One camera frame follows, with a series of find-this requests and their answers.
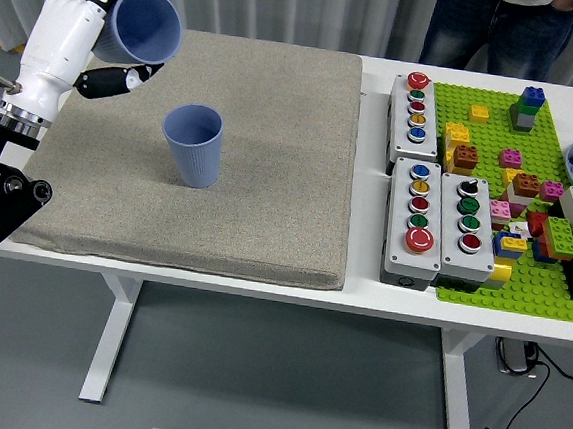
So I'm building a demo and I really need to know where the five-button box large red stop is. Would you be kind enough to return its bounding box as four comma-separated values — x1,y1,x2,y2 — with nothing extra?
379,155,452,292

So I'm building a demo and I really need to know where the green toy brick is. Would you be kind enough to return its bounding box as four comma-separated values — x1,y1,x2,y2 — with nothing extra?
539,215,573,260

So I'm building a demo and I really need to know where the five-button grey control box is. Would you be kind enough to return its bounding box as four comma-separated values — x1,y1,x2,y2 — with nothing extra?
380,71,446,179

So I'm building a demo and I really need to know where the blue green grey brick tower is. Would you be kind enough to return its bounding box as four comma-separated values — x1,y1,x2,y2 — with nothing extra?
507,84,549,135

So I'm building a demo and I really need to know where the red toy brick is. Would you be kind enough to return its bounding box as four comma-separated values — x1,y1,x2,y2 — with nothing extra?
523,209,552,239

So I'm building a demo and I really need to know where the four-button box black selector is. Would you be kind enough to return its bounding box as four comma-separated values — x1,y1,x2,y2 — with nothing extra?
431,171,504,294

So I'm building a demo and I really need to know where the white table leg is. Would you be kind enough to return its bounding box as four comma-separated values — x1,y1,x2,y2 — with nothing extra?
77,272,144,407
431,327,483,429

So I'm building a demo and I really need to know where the white curtain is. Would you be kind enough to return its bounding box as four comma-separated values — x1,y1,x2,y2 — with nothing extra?
0,0,573,105

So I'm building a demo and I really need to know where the person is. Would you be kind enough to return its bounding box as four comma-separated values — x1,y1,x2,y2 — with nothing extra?
417,0,573,85

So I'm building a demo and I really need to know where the grey-brown fabric mat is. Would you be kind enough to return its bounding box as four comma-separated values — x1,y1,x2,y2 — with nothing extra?
8,14,367,293

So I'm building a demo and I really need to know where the pink toy brick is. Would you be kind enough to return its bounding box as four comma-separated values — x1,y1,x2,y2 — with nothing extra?
487,198,514,225
497,148,524,170
538,179,566,204

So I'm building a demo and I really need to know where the yellow grey toy brick stack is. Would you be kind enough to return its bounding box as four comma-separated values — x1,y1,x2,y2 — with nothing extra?
484,256,517,296

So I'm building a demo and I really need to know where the black floor cable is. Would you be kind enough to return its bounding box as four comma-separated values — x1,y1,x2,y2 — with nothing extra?
491,338,573,429

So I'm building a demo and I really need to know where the green toy brick baseplate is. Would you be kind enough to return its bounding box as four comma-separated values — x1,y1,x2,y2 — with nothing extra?
412,81,573,325

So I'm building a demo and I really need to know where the white power strip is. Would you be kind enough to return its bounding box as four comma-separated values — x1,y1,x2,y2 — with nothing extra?
492,336,540,378

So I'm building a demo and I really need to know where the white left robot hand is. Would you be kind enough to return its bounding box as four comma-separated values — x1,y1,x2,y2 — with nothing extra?
3,0,172,133

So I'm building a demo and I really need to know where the blue ribbed plastic cup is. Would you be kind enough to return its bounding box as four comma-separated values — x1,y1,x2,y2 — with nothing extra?
89,0,187,69
156,101,226,191

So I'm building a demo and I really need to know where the blue yellow toy brick stack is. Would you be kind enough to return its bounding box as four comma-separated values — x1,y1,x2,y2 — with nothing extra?
492,230,531,261

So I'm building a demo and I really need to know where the brown toy brick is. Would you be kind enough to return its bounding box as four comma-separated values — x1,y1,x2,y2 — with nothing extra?
511,171,542,198
451,143,480,171

